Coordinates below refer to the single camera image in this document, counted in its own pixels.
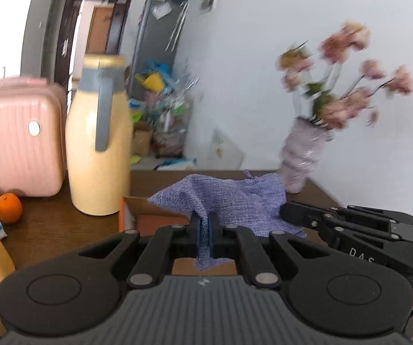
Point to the grey refrigerator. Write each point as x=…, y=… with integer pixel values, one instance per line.
x=156, y=46

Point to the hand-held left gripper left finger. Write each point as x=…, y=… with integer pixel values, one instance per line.
x=200, y=230

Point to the pink artificial flowers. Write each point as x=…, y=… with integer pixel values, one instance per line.
x=339, y=111

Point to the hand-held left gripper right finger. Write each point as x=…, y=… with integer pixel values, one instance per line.
x=213, y=230

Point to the blue white flat packet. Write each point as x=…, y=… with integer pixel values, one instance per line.
x=176, y=164

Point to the pale purple ribbed vase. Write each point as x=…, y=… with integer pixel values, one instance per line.
x=299, y=158

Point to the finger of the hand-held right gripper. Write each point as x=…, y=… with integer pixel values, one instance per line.
x=299, y=217
x=371, y=212

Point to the pink hard-shell suitcase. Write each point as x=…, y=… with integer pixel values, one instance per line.
x=8, y=151

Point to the orange fruit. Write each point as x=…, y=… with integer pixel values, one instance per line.
x=8, y=208

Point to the paper sheet on refrigerator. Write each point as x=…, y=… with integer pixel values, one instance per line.
x=160, y=11

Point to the brown wooden door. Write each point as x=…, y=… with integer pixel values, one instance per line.
x=98, y=32

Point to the dark open door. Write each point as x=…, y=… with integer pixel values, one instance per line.
x=66, y=43

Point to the small brown cardboard box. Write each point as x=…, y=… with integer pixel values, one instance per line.
x=141, y=140

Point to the orange cardboard box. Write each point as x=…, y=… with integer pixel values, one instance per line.
x=145, y=206

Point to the purple knit cloth pouch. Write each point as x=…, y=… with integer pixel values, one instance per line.
x=235, y=201

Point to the white bag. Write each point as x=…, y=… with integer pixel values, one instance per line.
x=226, y=152

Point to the yellow and blue toy pile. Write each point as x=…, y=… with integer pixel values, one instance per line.
x=152, y=79

